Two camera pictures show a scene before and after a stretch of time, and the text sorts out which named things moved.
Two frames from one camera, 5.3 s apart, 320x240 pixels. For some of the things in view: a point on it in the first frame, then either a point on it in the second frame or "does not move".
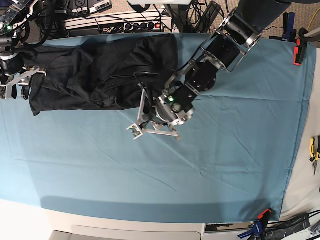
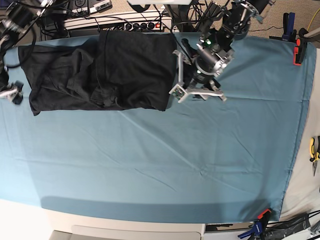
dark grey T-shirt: x=108 y=73 does not move
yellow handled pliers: x=314 y=148 does not move
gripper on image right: x=164 y=111 -> x=197 y=71
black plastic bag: x=277 y=230 does not move
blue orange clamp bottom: x=258 y=225 does not move
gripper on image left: x=23 y=78 -> x=8 y=91
